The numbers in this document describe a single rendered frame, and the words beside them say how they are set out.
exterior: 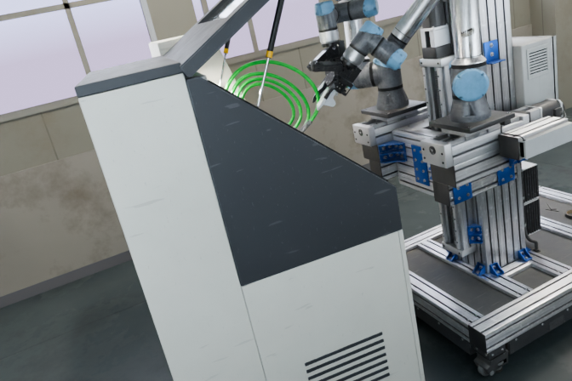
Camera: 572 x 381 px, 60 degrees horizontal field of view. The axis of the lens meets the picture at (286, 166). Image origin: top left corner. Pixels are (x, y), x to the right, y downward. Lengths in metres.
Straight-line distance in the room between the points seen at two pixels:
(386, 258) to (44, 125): 2.71
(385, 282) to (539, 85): 1.14
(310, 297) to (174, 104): 0.77
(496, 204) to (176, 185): 1.51
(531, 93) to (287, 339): 1.46
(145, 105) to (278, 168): 0.43
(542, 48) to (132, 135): 1.73
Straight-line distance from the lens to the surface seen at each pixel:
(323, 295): 1.72
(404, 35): 1.94
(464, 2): 1.80
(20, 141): 3.84
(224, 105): 1.43
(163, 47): 2.10
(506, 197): 2.48
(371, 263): 1.75
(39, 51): 3.77
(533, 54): 2.38
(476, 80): 1.81
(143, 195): 1.46
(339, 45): 2.02
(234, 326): 1.67
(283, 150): 1.50
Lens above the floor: 1.58
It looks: 17 degrees down
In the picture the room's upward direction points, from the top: 12 degrees counter-clockwise
